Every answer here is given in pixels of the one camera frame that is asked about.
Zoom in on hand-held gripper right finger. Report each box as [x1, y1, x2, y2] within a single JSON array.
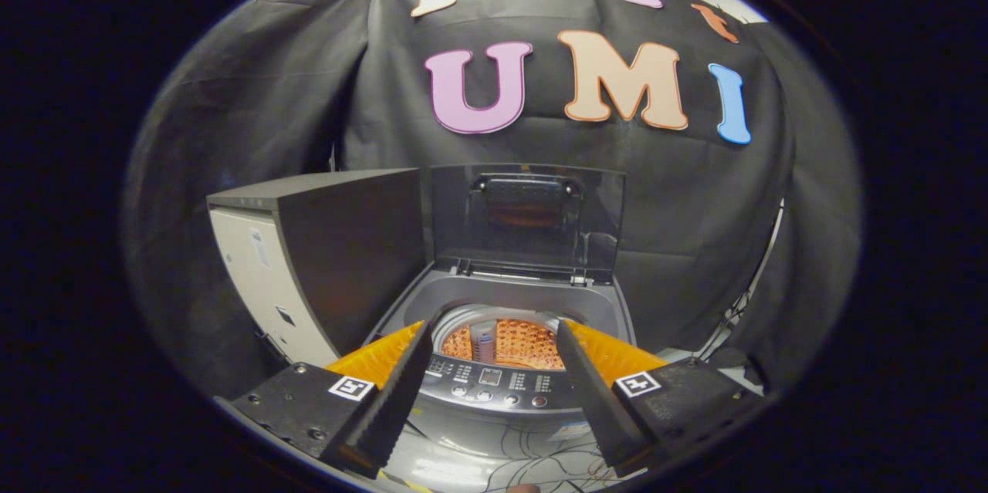
[[556, 318, 765, 476]]

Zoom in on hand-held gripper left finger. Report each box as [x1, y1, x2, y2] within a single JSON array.
[[230, 319, 437, 478]]

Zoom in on grey washing machine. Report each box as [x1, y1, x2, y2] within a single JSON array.
[[370, 262, 638, 490]]

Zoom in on white and grey cabinet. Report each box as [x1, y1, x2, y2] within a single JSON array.
[[207, 167, 425, 370]]

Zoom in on black backdrop cloth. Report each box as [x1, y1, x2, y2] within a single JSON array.
[[123, 0, 861, 401]]

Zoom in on white pole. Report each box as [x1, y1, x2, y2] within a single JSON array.
[[737, 198, 784, 305]]

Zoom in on thin tangled cables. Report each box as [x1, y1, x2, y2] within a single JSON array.
[[479, 424, 618, 493]]

